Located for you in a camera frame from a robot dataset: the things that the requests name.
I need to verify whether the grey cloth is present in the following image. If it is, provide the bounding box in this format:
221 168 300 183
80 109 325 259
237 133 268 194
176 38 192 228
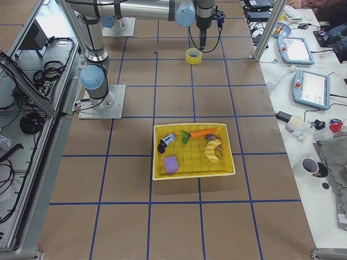
313 132 346 230

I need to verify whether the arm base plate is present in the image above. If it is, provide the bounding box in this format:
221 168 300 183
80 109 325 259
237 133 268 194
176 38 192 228
78 84 126 120
101 16 136 38

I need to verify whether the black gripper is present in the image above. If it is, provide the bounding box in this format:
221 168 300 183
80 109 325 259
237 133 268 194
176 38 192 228
196 16 214 49

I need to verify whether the white paper cup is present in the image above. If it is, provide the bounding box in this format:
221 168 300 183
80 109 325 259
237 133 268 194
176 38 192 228
285 115 304 132

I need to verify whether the brown toy root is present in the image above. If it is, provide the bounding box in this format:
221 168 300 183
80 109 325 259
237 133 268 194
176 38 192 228
205 134 222 155

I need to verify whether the orange toy carrot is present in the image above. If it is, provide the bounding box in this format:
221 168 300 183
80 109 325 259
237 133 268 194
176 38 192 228
181 128 216 145

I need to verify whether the toy croissant bread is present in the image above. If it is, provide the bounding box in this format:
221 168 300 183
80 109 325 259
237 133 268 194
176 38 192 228
204 139 221 163

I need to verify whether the yellow tape roll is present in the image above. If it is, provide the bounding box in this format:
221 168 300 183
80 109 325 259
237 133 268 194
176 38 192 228
185 48 202 65

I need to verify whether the teach pendant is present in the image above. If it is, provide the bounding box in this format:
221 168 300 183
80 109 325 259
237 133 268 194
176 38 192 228
292 70 330 110
277 36 314 65

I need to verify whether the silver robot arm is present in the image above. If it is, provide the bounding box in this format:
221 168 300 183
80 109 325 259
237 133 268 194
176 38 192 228
67 1 218 109

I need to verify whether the black power adapter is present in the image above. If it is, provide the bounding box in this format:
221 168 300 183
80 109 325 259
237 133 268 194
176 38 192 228
275 111 292 123

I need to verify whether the white mug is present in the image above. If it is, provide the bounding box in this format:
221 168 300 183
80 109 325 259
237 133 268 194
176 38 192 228
298 157 319 176

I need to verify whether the aluminium frame post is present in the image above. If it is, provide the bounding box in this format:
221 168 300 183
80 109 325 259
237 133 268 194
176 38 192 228
254 0 286 62

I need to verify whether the upper teach pendant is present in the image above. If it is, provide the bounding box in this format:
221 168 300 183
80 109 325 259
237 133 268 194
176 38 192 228
277 36 314 65

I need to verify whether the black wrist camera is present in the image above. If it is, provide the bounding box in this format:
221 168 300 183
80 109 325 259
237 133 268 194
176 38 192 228
213 9 226 29

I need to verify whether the blue plate with brass part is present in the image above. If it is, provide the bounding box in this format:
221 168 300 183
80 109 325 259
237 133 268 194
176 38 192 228
272 22 292 38

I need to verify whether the purple block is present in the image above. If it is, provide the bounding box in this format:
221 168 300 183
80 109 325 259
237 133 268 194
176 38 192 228
164 156 178 174

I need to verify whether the lower teach pendant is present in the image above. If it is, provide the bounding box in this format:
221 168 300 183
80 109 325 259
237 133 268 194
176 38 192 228
292 70 330 110

